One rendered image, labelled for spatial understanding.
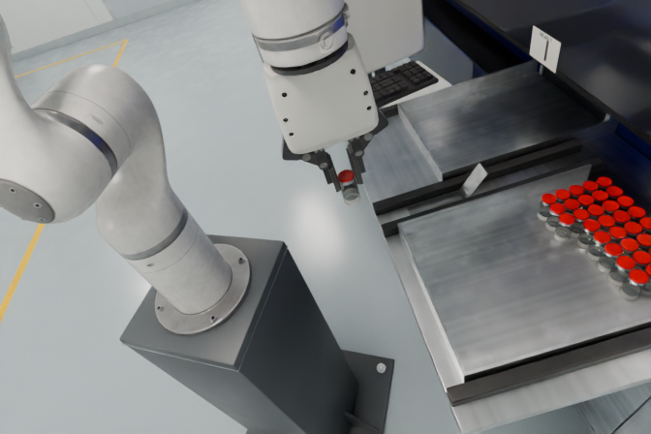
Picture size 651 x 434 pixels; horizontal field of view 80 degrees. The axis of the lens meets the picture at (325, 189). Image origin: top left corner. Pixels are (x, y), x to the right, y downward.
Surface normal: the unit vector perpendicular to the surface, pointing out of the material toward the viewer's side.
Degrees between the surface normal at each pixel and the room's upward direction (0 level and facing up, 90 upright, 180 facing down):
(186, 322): 0
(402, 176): 0
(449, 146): 0
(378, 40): 90
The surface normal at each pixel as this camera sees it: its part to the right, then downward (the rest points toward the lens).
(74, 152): 0.87, -0.25
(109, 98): 0.69, -0.42
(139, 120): 0.97, 0.05
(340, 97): 0.26, 0.65
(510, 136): -0.24, -0.68
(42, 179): 0.47, 0.33
